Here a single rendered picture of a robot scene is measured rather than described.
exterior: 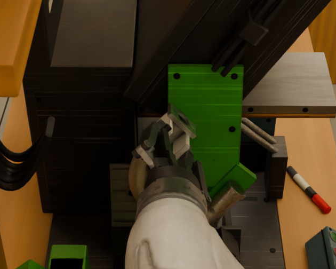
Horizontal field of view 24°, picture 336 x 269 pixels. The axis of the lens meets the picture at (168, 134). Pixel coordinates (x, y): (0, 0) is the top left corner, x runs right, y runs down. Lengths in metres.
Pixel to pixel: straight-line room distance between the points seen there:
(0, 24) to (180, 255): 0.30
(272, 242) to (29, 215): 0.46
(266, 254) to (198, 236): 0.56
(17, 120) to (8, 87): 0.96
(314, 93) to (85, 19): 0.42
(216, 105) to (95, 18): 0.29
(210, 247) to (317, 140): 0.81
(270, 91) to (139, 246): 0.59
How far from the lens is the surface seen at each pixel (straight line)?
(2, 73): 0.74
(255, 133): 1.40
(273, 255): 1.40
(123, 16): 1.35
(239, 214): 1.46
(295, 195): 1.51
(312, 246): 1.40
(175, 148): 1.17
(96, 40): 1.29
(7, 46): 0.76
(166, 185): 0.95
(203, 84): 1.19
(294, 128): 1.66
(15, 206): 1.53
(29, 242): 1.46
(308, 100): 1.36
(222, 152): 1.24
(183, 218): 0.87
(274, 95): 1.36
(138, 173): 1.21
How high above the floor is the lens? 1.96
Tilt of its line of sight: 41 degrees down
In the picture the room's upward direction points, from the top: straight up
